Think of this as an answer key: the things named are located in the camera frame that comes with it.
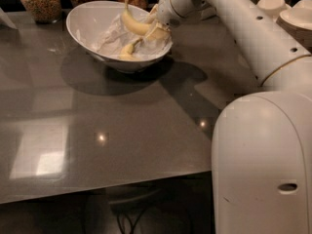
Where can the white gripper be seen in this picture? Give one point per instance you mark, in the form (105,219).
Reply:
(168,11)

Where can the yellow banana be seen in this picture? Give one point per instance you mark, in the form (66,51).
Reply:
(127,51)
(133,25)

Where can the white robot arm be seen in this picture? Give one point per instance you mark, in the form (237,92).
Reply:
(262,143)

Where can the large white tilted bowl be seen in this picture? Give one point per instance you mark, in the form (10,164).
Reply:
(87,21)

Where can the white paper bowl liner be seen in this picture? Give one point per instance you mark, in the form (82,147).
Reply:
(117,36)

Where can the leftmost glass cereal jar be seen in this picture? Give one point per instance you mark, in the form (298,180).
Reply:
(43,11)

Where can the back stack paper bowls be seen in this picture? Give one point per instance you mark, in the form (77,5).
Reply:
(272,8)

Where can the white card left edge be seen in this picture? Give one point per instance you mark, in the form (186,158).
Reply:
(5,20)

